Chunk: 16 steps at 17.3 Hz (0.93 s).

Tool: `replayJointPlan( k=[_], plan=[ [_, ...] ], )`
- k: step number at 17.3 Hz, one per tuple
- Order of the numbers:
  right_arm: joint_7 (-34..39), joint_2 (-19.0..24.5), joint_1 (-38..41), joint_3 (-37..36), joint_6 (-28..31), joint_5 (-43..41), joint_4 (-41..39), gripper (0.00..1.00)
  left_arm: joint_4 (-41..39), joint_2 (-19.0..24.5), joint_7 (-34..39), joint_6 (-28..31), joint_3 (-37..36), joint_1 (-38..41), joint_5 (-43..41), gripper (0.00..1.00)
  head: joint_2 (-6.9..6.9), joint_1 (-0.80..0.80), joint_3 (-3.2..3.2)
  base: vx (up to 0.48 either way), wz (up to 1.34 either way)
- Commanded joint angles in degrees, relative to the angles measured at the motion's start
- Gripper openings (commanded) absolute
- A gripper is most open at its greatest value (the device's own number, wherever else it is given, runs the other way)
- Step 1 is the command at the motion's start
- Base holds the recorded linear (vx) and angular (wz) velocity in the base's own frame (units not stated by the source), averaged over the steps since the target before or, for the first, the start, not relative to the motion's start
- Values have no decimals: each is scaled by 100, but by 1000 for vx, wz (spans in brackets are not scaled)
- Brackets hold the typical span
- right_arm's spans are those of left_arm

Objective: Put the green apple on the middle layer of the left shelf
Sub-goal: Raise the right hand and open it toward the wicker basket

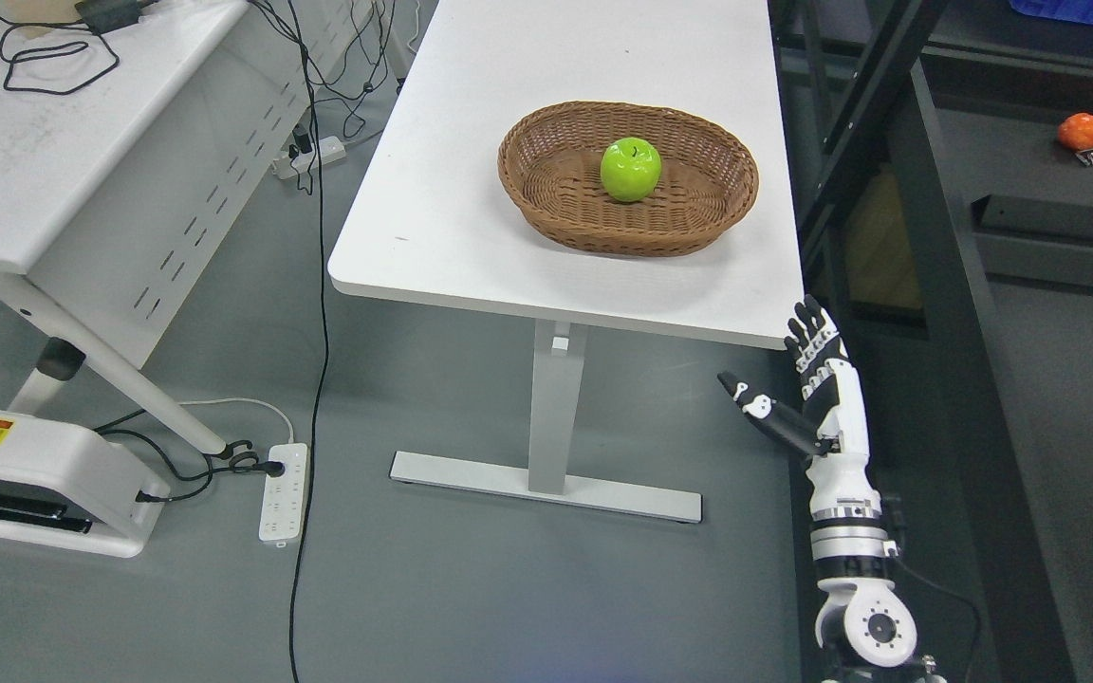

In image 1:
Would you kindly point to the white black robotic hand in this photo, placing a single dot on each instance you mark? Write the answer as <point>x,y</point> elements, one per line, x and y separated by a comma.
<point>830,432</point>

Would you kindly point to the black power adapter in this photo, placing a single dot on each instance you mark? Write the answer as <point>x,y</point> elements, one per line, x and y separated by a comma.
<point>104,16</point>

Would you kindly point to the white power strip far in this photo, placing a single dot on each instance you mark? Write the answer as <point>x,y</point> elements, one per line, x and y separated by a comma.
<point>293,162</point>

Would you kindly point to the brown wicker basket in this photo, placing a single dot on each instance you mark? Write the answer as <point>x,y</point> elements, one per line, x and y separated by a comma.
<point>549,164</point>

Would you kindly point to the black metal shelf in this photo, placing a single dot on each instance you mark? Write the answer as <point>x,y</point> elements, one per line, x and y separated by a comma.
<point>952,237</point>

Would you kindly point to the white power strip near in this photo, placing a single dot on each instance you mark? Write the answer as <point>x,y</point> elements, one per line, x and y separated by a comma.
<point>284,498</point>

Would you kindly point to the white desk with perforated panel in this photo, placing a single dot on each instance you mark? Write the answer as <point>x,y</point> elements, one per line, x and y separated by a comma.
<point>113,199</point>

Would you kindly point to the white table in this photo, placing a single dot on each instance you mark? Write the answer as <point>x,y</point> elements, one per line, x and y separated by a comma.
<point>432,223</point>

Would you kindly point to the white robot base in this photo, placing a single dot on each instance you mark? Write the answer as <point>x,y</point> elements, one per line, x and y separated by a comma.
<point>65,486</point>

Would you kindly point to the white power strip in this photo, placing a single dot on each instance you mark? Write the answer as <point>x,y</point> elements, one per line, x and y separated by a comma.
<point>284,498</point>
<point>293,162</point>

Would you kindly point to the orange toy on shelf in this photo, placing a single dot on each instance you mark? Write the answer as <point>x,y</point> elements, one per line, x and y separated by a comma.
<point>1076,132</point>

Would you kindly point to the green apple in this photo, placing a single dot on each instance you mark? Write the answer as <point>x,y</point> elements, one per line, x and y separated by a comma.
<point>630,169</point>

